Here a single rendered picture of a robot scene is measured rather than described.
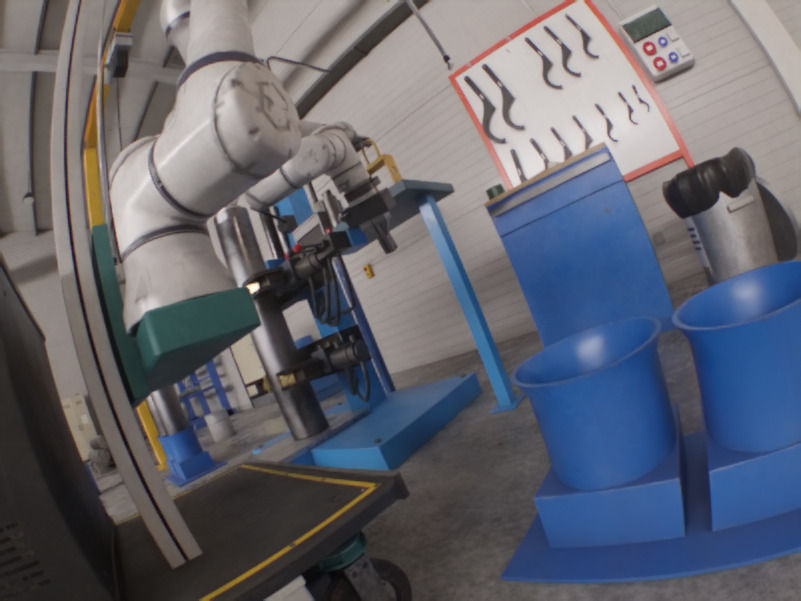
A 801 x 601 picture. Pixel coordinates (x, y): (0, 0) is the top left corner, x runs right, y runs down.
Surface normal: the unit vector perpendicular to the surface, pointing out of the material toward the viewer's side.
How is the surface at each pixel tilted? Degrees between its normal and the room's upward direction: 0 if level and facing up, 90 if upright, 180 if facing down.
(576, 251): 90
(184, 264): 68
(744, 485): 90
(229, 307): 90
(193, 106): 80
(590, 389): 116
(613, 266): 90
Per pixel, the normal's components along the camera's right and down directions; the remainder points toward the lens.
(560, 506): -0.59, 0.21
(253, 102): 0.87, -0.25
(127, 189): -0.30, 0.07
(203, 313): 0.68, -0.31
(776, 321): -0.32, 0.58
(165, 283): 0.22, -0.48
